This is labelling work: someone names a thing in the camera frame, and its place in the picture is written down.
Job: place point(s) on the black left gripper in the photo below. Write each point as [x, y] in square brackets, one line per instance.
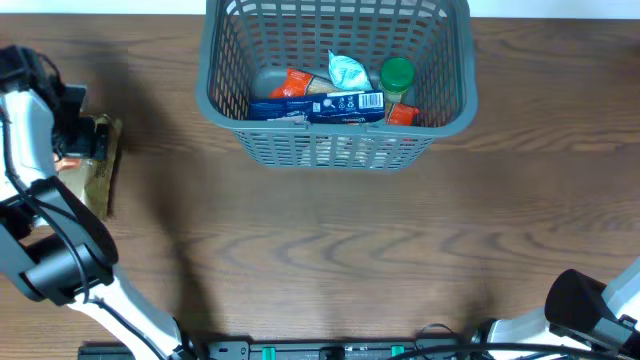
[93, 142]

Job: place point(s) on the gold Nescafe coffee bag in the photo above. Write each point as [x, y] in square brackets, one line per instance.
[91, 180]

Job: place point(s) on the orange biscuit packet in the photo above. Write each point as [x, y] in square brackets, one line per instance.
[299, 83]

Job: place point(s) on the teal snack packet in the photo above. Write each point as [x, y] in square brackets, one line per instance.
[348, 74]

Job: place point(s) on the blue rectangular carton box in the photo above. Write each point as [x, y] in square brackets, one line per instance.
[330, 108]

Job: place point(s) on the green lidded jar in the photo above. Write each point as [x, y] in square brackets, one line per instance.
[396, 77]

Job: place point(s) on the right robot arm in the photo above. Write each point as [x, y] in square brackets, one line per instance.
[580, 312]

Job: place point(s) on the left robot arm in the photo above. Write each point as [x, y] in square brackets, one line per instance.
[53, 247]

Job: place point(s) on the grey plastic lattice basket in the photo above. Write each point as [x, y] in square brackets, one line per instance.
[248, 46]

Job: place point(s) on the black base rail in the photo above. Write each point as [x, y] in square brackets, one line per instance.
[243, 350]

